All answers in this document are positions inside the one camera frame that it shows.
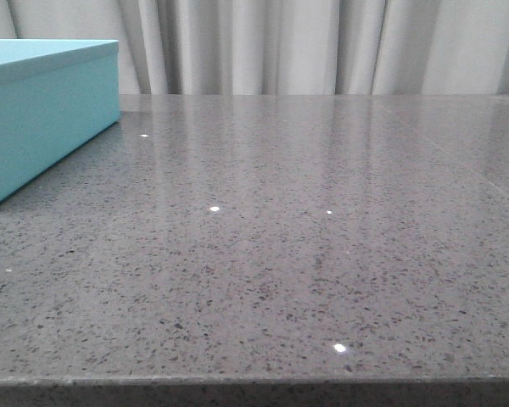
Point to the grey pleated curtain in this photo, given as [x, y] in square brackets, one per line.
[286, 47]

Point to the light blue box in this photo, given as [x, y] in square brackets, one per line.
[55, 95]

